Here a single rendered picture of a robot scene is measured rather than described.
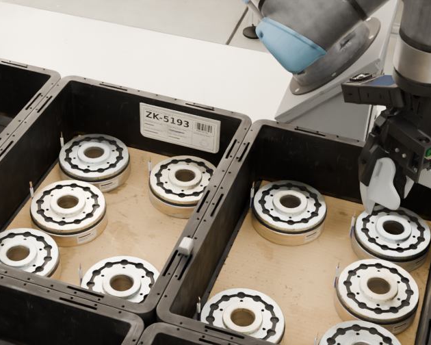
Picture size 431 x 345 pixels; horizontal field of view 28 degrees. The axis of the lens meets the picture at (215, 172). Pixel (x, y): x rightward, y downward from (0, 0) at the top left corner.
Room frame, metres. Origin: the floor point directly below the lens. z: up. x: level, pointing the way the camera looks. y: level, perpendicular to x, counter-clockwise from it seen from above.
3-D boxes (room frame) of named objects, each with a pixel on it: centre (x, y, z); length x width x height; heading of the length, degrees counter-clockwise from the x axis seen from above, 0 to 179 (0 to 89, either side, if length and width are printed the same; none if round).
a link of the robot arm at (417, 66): (0.81, -0.23, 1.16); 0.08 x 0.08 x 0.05
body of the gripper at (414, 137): (0.81, -0.23, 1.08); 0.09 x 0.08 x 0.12; 36
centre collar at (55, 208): (0.87, 0.20, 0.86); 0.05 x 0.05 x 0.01
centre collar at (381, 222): (0.85, -0.24, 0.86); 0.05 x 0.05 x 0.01
